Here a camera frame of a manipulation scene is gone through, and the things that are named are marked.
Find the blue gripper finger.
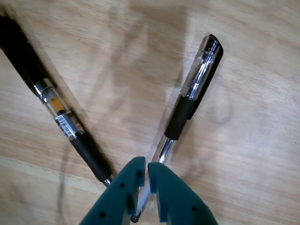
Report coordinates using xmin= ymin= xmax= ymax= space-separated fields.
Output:
xmin=147 ymin=162 xmax=220 ymax=225
xmin=78 ymin=156 xmax=147 ymax=225

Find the black capped clear pen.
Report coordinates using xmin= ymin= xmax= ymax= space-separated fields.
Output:
xmin=130 ymin=34 xmax=225 ymax=223

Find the black retractable pen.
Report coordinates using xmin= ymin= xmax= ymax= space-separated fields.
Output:
xmin=0 ymin=15 xmax=117 ymax=188

